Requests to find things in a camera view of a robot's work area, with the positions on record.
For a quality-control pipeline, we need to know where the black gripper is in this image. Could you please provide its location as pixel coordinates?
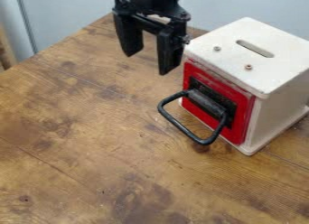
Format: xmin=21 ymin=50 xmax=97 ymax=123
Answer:
xmin=114 ymin=0 xmax=191 ymax=75

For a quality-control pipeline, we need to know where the red drawer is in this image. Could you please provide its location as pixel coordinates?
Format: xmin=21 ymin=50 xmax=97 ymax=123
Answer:
xmin=183 ymin=61 xmax=255 ymax=145

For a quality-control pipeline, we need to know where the black metal drawer handle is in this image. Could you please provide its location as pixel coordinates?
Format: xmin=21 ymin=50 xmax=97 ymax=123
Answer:
xmin=156 ymin=89 xmax=237 ymax=145

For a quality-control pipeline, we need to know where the white wooden box cabinet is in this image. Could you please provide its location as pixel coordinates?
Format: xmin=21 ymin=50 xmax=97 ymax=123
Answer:
xmin=184 ymin=17 xmax=309 ymax=155

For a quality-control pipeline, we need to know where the wooden object at left edge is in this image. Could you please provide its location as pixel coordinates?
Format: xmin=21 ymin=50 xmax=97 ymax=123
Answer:
xmin=0 ymin=24 xmax=17 ymax=71

